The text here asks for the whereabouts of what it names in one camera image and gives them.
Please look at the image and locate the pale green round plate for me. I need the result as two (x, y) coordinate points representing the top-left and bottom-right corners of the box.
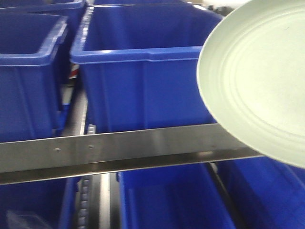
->
(197, 0), (305, 168)

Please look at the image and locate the lower blue bin right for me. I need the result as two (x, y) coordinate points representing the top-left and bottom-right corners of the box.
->
(217, 157), (305, 229)

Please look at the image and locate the large blue bin left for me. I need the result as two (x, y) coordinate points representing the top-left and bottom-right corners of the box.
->
(0, 13), (70, 142)

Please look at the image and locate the clear plastic bag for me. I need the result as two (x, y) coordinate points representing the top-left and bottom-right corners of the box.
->
(6, 210), (52, 229)

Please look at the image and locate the stainless steel shelf rack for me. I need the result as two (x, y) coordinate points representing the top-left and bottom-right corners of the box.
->
(0, 124), (260, 184)

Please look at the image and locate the lower blue bin centre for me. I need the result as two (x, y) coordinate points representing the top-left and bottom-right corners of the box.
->
(117, 163), (235, 229)

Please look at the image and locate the large blue bin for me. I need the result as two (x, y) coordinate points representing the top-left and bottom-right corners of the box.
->
(0, 13), (70, 142)
(70, 3), (222, 133)

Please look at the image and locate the lower blue bin left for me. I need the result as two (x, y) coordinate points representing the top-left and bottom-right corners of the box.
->
(0, 177), (80, 229)

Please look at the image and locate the grey roller track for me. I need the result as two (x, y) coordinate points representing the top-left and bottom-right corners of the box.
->
(77, 176), (91, 229)

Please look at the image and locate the large blue bin centre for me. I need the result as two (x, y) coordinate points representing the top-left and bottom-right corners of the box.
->
(70, 3), (222, 133)

